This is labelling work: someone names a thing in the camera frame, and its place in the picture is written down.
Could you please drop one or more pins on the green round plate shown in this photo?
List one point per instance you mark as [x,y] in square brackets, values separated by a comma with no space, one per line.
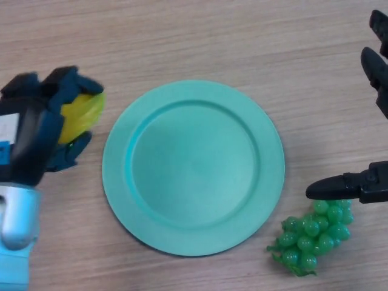
[194,169]

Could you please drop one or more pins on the yellow starfruit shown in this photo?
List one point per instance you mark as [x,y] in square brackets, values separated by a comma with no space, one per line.
[80,116]

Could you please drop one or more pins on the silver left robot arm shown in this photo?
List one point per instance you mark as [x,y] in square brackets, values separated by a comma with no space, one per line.
[18,212]

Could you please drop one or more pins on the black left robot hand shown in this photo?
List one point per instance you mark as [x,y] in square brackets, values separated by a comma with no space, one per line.
[33,136]

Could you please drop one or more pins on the green grape bunch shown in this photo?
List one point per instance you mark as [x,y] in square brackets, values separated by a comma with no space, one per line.
[312,239]

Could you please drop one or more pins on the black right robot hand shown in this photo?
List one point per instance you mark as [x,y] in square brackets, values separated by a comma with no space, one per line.
[376,188]

